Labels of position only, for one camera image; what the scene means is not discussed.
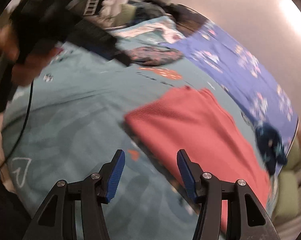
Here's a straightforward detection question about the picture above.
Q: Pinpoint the coral red knit shirt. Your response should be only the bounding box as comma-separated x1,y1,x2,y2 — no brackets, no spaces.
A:
124,86,272,233

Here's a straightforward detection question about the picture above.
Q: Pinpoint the green pillow right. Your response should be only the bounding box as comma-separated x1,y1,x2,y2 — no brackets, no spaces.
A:
272,138,301,220

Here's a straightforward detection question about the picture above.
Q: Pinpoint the black cable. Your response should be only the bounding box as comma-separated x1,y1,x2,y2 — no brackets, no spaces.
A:
0,78,35,170

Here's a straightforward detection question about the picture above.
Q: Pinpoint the dark clothes pile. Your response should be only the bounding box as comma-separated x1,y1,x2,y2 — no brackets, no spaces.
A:
128,2,166,26

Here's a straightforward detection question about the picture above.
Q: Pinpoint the person left hand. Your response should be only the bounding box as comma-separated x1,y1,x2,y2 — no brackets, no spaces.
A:
0,24,62,87

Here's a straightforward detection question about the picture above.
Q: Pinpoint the green cushion left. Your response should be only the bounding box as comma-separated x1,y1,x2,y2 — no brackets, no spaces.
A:
113,4,136,27

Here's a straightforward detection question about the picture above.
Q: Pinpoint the folded floral grey garment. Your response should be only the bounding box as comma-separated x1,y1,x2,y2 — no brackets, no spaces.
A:
125,46,184,67

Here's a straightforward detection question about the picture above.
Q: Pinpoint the purple tree print sheet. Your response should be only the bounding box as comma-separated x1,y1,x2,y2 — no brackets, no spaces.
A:
166,21,298,153

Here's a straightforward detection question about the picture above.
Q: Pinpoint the navy star fleece garment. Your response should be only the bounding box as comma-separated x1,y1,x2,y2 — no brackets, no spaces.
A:
255,121,288,176

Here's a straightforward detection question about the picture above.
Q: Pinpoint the teal patterned bed quilt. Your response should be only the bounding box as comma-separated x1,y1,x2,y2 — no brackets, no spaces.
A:
2,43,264,239

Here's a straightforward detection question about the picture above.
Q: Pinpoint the brown dark blanket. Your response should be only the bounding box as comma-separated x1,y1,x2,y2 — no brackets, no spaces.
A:
164,4,208,37

